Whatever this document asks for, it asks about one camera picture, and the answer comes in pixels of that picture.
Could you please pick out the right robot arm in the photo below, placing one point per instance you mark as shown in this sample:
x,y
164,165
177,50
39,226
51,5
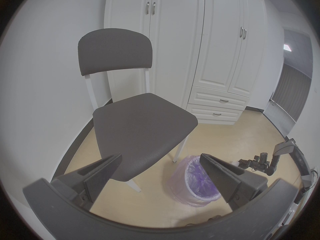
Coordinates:
x,y
283,147

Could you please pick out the purple plastic bag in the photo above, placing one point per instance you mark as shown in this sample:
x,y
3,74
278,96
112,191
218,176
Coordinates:
x,y
178,184

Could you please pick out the white trash bin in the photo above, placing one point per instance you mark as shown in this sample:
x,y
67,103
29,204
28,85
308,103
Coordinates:
x,y
200,196

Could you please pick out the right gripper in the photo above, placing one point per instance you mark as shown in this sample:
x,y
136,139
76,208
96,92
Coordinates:
x,y
246,164

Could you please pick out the grey curtain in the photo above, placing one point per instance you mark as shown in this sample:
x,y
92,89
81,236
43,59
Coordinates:
x,y
292,91

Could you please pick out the white chair grey cushions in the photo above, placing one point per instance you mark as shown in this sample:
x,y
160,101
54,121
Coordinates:
x,y
142,129

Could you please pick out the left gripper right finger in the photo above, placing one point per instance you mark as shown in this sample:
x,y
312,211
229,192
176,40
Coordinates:
x,y
222,181

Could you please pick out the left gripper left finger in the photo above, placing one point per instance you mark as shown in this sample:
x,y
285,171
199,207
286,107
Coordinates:
x,y
100,181

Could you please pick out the white wardrobe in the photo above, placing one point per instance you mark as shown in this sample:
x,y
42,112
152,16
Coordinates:
x,y
212,46

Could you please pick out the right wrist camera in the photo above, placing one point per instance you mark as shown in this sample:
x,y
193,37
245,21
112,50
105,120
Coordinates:
x,y
257,158

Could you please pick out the crumpled white paper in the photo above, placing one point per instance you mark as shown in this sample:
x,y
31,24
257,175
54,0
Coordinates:
x,y
235,163

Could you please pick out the ceiling light panel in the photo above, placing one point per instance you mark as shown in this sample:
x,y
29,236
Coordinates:
x,y
287,47

